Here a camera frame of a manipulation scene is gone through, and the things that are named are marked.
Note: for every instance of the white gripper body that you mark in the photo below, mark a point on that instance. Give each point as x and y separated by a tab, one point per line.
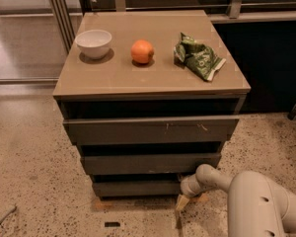
187	188

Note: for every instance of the grey bottom drawer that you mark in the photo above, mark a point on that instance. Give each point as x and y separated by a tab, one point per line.
137	188

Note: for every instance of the grey drawer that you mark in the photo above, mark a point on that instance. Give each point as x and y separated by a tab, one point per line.
137	188
106	131
147	164

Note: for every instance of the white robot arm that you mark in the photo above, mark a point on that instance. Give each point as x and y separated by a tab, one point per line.
256	205

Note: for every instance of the grey middle drawer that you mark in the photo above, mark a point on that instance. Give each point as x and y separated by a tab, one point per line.
147	164

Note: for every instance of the grey three-drawer cabinet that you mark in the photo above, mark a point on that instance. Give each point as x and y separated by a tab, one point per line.
117	87

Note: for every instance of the grey top drawer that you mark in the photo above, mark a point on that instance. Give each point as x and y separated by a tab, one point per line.
106	131

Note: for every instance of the green crumpled snack bag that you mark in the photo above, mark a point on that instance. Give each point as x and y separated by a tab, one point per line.
198	57

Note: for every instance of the orange fruit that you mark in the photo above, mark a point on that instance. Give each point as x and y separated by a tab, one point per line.
142	51

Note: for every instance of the white ceramic bowl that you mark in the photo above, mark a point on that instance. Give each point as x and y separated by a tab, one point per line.
94	44

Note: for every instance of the metal window frame post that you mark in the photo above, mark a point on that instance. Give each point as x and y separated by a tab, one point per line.
62	17

